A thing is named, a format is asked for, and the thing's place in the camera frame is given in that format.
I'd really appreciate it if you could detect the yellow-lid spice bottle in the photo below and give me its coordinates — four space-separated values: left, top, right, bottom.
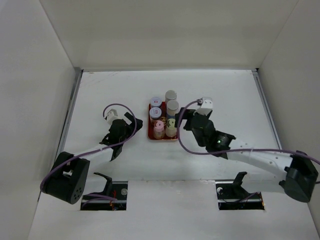
165 118 177 138

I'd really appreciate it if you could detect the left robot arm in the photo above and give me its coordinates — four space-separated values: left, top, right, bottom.
40 109 143 205

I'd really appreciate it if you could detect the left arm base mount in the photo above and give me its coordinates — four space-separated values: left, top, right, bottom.
80 172 129 211

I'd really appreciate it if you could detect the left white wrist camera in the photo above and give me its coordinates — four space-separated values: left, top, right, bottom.
104 108 119 126

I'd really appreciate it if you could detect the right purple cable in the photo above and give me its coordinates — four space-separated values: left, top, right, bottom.
176 99 320 166

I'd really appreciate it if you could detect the grey-lid spice jar front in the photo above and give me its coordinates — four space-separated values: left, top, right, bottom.
150 96 162 108

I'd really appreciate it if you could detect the tall grey-cap blue-label bottle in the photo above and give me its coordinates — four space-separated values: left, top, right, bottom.
165 90 177 103

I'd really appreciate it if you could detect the grey-lid spice jar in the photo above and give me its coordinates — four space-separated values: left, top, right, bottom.
150 96 162 108
149 107 162 124

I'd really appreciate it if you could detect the purple cable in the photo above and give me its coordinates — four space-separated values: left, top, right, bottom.
39 103 138 193
176 99 320 166

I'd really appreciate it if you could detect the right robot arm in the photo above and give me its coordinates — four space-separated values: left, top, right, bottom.
175 107 319 203

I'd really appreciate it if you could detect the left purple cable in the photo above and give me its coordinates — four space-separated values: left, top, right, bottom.
39 103 138 193

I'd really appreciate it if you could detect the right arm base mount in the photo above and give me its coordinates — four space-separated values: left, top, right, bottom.
215 171 265 211

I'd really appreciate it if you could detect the red lacquer tray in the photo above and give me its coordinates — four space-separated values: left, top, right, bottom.
147 101 178 142

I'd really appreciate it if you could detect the grey-cap blue-label bottle front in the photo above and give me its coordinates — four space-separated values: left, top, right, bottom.
166 100 179 119

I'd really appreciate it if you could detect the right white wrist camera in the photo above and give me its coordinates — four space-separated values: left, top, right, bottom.
195 97 213 117

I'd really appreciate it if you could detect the pink-lid spice bottle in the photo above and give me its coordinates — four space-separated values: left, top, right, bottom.
153 120 165 140

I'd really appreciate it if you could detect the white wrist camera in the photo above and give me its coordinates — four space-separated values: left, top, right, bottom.
195 97 213 117
104 108 119 126

